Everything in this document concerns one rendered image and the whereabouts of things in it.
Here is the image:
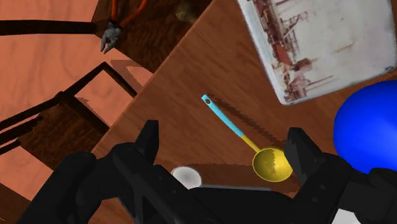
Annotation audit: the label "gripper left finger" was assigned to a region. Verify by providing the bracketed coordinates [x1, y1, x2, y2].
[18, 119, 218, 224]

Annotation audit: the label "blue ball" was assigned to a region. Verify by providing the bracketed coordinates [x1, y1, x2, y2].
[333, 80, 397, 174]

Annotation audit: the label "dark wooden chair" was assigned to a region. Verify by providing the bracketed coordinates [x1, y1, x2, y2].
[0, 61, 138, 171]

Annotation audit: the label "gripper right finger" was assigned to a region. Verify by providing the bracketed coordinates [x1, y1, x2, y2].
[283, 127, 397, 224]

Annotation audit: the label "brown wooden table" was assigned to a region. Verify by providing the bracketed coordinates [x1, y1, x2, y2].
[90, 0, 397, 224]

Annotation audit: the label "dark wooden table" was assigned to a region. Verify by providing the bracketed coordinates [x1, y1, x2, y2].
[91, 0, 213, 74]

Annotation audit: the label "orange handled grey pliers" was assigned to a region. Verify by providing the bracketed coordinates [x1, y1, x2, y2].
[100, 0, 148, 54]

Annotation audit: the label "yellow ladle with blue handle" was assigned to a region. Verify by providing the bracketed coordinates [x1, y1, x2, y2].
[200, 94, 294, 183]

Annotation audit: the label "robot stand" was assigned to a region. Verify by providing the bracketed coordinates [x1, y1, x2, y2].
[237, 0, 397, 106]

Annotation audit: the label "white cup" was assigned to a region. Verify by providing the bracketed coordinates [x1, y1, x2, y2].
[170, 165, 203, 190]

